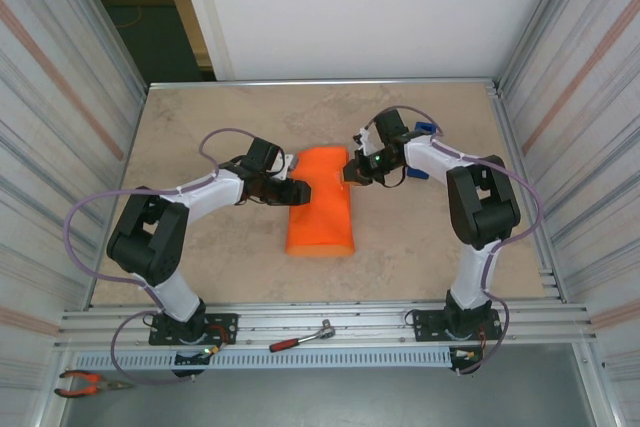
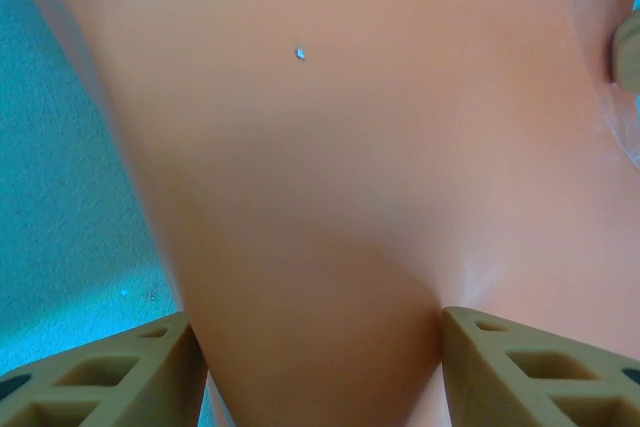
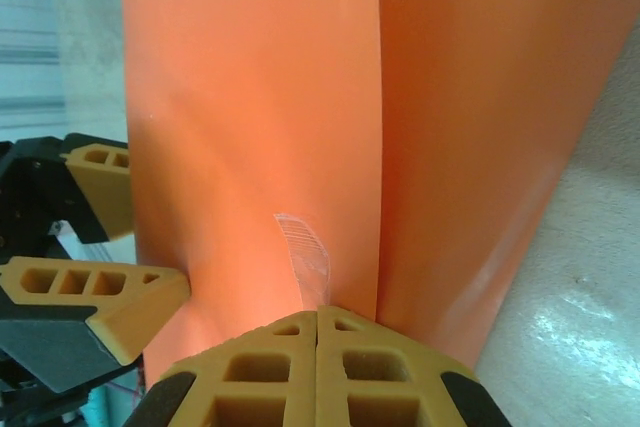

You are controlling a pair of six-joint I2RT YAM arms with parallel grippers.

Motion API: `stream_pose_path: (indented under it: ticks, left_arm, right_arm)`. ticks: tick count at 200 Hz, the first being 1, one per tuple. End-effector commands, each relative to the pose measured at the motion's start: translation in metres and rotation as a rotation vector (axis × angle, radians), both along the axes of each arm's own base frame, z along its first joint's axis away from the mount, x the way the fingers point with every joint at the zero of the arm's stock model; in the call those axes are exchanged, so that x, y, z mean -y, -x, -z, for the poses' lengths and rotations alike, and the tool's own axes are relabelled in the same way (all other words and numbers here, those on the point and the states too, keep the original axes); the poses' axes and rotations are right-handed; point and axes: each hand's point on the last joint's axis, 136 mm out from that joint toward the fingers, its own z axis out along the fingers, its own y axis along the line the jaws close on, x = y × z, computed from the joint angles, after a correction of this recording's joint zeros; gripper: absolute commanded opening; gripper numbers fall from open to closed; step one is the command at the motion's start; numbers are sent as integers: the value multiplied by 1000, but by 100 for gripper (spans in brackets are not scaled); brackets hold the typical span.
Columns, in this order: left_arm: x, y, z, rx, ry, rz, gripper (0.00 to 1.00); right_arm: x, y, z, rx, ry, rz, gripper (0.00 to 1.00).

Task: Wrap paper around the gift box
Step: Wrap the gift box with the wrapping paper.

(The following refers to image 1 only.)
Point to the orange wrapping paper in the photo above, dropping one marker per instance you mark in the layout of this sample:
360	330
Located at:
320	207

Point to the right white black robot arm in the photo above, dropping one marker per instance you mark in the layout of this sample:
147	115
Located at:
425	162

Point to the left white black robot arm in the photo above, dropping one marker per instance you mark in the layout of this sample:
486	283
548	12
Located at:
210	192

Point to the blue tape dispenser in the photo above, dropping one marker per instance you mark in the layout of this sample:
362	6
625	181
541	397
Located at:
422	126

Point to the yellow power connector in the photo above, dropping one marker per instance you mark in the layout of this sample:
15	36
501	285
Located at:
214	350
470	355

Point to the aluminium table end rail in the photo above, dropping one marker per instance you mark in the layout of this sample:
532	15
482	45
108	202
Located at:
325	82

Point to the aluminium table side rail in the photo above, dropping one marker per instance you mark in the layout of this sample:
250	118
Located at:
517	147

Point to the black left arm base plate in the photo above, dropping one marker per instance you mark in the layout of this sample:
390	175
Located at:
227	319

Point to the long aluminium base rail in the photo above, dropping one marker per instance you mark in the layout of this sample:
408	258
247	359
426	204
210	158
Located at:
375	319

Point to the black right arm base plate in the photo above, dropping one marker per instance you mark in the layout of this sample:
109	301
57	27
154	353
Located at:
425	319

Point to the aluminium frame post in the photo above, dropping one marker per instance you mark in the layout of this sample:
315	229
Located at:
537	22

